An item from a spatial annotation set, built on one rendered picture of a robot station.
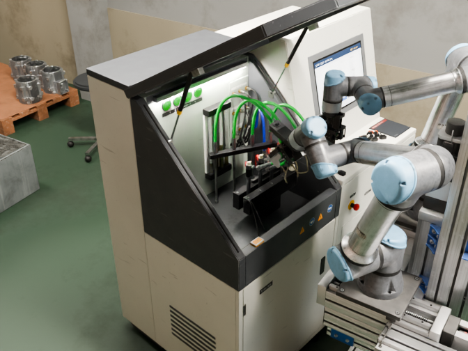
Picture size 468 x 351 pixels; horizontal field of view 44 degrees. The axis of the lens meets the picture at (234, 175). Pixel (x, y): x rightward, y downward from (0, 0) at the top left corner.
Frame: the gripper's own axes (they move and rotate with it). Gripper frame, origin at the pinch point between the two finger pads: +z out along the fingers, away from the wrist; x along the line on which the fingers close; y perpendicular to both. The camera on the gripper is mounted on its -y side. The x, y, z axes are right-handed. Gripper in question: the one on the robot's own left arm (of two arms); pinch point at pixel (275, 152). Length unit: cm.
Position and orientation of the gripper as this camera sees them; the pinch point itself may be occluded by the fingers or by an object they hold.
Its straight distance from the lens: 213.9
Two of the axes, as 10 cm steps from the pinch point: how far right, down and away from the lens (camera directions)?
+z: -2.7, 2.6, 9.3
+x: 7.9, -4.9, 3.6
